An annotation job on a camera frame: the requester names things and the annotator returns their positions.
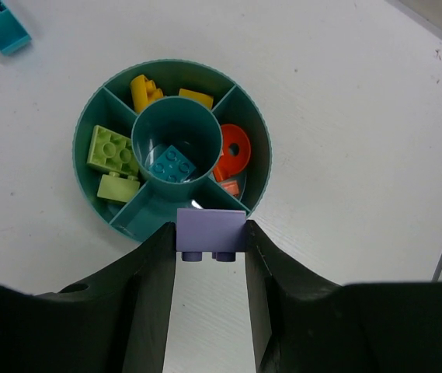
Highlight lime lego in container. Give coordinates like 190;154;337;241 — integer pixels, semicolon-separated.
86;125;139;176

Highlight lime green lego piece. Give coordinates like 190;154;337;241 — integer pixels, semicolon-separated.
97;172;141;204

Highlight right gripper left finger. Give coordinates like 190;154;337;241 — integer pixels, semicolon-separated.
0;223;176;372

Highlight lavender lego brick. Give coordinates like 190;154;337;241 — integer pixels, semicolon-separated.
176;208;247;262

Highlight teal lego block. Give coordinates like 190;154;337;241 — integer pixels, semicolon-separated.
0;1;32;56

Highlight orange round lego piece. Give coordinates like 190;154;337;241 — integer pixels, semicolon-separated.
214;124;251;182

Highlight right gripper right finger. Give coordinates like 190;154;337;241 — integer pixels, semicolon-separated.
245;221;442;372

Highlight yellow lego brick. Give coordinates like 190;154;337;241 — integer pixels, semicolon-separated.
179;88;214;110

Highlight small orange-yellow lego brick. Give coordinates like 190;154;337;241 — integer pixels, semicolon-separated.
130;75;164;113

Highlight small teal lego brick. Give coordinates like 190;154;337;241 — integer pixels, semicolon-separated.
149;145;197;183

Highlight small orange lego piece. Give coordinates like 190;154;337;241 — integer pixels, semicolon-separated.
220;180;240;197

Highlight teal round divided container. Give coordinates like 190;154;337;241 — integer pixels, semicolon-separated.
72;60;272;242

